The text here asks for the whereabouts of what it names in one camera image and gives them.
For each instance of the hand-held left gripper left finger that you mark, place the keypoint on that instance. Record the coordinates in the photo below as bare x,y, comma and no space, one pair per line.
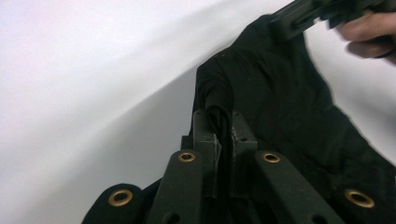
209,149

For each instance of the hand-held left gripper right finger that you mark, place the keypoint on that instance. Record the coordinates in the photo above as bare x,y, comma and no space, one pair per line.
243,140

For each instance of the black pants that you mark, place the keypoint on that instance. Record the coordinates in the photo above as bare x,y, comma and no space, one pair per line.
280,109

